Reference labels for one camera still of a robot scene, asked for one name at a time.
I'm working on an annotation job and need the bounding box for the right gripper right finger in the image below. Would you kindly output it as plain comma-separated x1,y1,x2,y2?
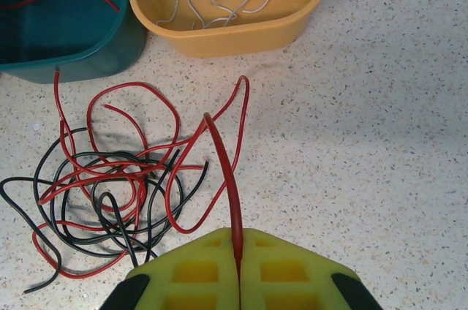
239,228,381,310

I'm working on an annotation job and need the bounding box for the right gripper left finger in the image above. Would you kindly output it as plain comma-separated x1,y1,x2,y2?
102,228,241,310

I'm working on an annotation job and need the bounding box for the thin black cable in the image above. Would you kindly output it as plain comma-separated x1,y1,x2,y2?
89,151,210,268
0,177,61,295
33,127,184,257

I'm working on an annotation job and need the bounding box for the orange plastic tray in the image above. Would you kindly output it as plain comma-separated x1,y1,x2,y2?
128,0,332,59

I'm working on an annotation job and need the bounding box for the teal plastic tray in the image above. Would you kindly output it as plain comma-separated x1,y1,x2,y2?
0,0,148,85

